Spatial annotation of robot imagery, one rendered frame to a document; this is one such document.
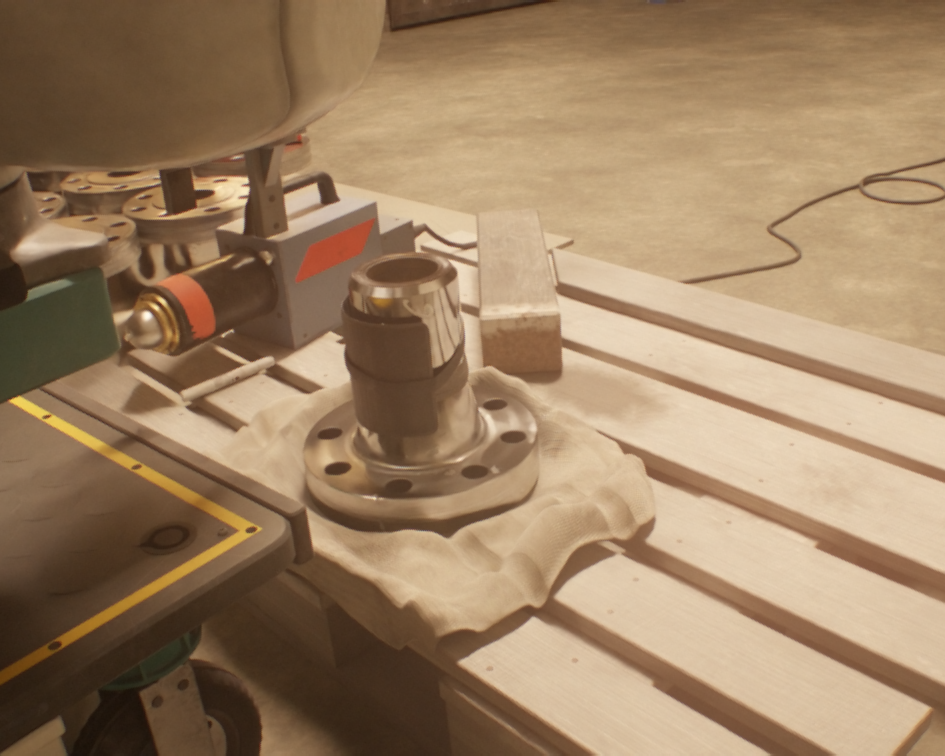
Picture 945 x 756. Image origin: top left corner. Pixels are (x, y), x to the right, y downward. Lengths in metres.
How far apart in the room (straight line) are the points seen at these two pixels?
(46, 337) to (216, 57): 0.25
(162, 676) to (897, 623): 0.62
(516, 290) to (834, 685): 0.74
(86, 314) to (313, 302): 0.90
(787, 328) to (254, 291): 0.74
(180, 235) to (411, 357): 0.90
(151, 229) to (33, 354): 1.25
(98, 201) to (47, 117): 1.62
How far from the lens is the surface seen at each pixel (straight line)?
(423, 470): 1.11
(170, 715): 0.91
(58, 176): 2.40
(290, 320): 1.54
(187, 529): 0.85
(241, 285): 1.49
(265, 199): 0.90
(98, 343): 0.70
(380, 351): 1.06
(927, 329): 1.94
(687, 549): 1.07
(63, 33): 0.51
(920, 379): 1.38
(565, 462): 1.17
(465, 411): 1.12
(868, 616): 1.01
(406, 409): 1.09
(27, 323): 0.67
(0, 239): 0.66
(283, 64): 0.49
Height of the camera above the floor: 0.77
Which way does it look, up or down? 25 degrees down
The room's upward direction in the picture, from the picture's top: 4 degrees counter-clockwise
